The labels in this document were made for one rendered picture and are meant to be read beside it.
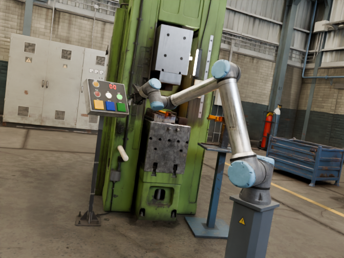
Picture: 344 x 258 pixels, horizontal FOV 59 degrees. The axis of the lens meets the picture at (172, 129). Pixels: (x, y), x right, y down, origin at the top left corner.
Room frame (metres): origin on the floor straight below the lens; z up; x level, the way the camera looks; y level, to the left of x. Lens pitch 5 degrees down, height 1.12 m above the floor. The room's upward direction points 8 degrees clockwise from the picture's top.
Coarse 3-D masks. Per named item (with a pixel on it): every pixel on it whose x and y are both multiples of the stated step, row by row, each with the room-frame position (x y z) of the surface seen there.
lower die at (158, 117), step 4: (152, 112) 3.00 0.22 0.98; (156, 112) 2.90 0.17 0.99; (160, 112) 2.92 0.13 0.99; (152, 116) 2.79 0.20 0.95; (156, 116) 2.72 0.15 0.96; (160, 116) 2.73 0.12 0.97; (164, 116) 2.75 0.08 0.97; (168, 116) 2.75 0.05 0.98; (156, 120) 2.73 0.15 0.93; (160, 120) 2.74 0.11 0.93; (164, 120) 2.75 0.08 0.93; (168, 120) 2.76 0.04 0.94; (172, 120) 2.77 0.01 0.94
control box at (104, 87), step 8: (88, 80) 2.38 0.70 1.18; (96, 80) 2.44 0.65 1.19; (88, 88) 2.36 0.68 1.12; (96, 88) 2.40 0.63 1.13; (104, 88) 2.46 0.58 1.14; (112, 88) 2.50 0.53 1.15; (120, 88) 2.56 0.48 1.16; (88, 96) 2.34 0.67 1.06; (96, 96) 2.37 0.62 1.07; (104, 96) 2.42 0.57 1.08; (112, 96) 2.47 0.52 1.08; (88, 104) 2.33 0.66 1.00; (104, 104) 2.39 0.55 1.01; (88, 112) 2.32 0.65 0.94; (96, 112) 2.33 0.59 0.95; (104, 112) 2.36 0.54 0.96; (112, 112) 2.40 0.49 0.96; (120, 112) 2.45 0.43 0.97; (128, 112) 2.51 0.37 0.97
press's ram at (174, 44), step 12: (156, 36) 2.84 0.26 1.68; (168, 36) 2.73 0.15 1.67; (180, 36) 2.76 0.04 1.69; (156, 48) 2.77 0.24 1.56; (168, 48) 2.73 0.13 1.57; (180, 48) 2.76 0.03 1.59; (156, 60) 2.71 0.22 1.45; (168, 60) 2.73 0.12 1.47; (180, 60) 2.76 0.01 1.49; (168, 72) 2.74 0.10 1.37; (180, 72) 2.79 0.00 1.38
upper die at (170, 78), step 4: (156, 72) 2.88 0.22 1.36; (160, 72) 2.72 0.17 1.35; (164, 72) 2.73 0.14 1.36; (152, 76) 3.04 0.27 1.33; (156, 76) 2.85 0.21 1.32; (160, 76) 2.72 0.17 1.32; (164, 76) 2.73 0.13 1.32; (168, 76) 2.74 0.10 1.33; (172, 76) 2.75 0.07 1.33; (176, 76) 2.76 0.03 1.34; (180, 76) 2.77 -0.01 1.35; (160, 80) 2.72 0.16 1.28; (164, 80) 2.73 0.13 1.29; (168, 80) 2.74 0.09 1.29; (172, 80) 2.75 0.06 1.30; (176, 80) 2.76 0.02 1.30; (180, 80) 2.77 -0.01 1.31; (176, 84) 2.78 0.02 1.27
